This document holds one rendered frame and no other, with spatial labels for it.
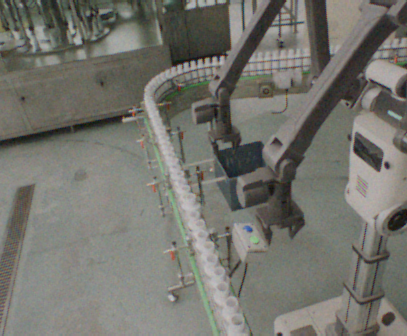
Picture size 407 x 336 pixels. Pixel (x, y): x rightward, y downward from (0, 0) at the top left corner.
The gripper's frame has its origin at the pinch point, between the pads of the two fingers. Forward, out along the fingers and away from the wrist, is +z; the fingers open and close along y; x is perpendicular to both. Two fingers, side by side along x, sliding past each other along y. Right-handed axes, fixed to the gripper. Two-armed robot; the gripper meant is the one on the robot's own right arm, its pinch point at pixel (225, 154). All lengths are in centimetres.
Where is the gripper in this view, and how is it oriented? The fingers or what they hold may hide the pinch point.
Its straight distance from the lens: 131.8
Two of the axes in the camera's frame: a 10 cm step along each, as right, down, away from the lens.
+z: 1.0, 8.3, 5.5
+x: 2.9, 5.0, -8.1
